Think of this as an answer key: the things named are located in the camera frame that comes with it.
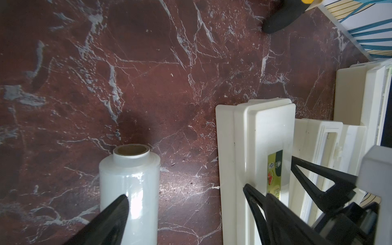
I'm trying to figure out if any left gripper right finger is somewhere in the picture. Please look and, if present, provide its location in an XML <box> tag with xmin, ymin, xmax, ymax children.
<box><xmin>263</xmin><ymin>194</ymin><xmax>330</xmax><ymax>245</ymax></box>

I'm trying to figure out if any long plastic wrap roll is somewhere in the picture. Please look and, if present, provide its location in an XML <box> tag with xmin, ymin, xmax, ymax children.
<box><xmin>99</xmin><ymin>144</ymin><xmax>160</xmax><ymax>245</ymax></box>

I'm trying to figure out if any white wrap dispenser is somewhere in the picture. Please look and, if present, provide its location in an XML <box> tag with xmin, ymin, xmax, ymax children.
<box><xmin>333</xmin><ymin>59</ymin><xmax>392</xmax><ymax>150</ymax></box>
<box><xmin>215</xmin><ymin>98</ymin><xmax>296</xmax><ymax>245</ymax></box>
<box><xmin>289</xmin><ymin>119</ymin><xmax>367</xmax><ymax>225</ymax></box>

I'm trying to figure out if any yellow black work glove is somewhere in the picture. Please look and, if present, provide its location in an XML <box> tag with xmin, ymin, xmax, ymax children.
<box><xmin>262</xmin><ymin>0</ymin><xmax>323</xmax><ymax>34</ymax></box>

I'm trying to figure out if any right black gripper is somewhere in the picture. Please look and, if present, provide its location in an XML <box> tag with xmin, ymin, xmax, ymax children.
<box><xmin>291</xmin><ymin>156</ymin><xmax>379</xmax><ymax>245</ymax></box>

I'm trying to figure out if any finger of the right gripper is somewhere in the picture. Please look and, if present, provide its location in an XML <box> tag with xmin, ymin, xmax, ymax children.
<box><xmin>243</xmin><ymin>184</ymin><xmax>271</xmax><ymax>245</ymax></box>

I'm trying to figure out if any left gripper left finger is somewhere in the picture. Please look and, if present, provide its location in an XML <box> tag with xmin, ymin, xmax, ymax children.
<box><xmin>65</xmin><ymin>195</ymin><xmax>129</xmax><ymax>245</ymax></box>

